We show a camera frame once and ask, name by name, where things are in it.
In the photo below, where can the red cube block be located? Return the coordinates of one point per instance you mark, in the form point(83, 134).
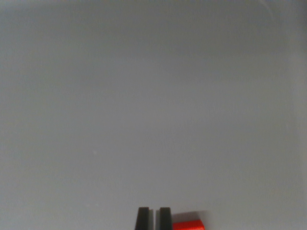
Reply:
point(189, 225)

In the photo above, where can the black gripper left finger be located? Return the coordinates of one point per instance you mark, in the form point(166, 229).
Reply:
point(142, 219)

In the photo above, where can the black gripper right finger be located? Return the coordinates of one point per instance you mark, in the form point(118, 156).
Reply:
point(165, 219)

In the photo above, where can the gray plastic tray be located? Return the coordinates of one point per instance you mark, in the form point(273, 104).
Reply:
point(148, 100)

